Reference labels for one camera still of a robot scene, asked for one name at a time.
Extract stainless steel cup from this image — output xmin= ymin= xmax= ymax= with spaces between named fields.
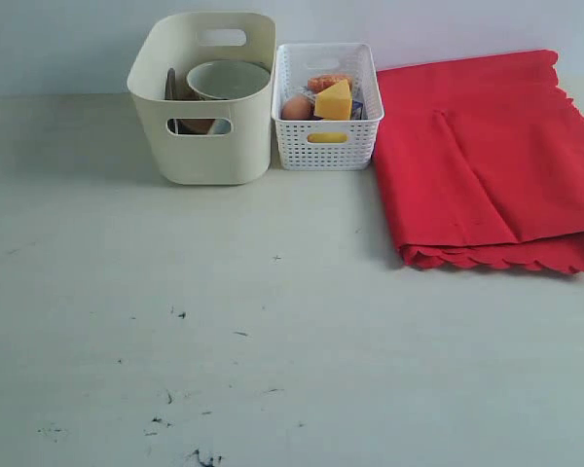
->
xmin=207 ymin=119 xmax=232 ymax=135

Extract pale green ceramic bowl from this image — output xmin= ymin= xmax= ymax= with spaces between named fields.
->
xmin=186 ymin=59 xmax=271 ymax=100

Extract cream plastic bin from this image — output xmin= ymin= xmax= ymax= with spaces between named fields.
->
xmin=127 ymin=12 xmax=276 ymax=185

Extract brown wooden plate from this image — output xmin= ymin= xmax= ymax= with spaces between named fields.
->
xmin=164 ymin=68 xmax=215 ymax=135

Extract fried chicken piece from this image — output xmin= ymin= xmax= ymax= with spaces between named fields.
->
xmin=307 ymin=74 xmax=353 ymax=93

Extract white perforated plastic basket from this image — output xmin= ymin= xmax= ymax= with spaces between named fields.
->
xmin=271 ymin=43 xmax=384 ymax=170

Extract brown egg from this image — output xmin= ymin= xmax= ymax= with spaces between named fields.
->
xmin=281 ymin=94 xmax=313 ymax=121

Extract red tablecloth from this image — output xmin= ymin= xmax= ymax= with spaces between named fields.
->
xmin=374 ymin=50 xmax=584 ymax=274

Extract small milk carton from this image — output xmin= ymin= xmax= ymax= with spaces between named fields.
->
xmin=350 ymin=100 xmax=364 ymax=121

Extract yellow cheese wedge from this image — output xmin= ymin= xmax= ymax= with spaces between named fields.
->
xmin=314 ymin=80 xmax=352 ymax=121

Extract yellow lemon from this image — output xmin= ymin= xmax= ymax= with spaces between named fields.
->
xmin=307 ymin=132 xmax=347 ymax=144

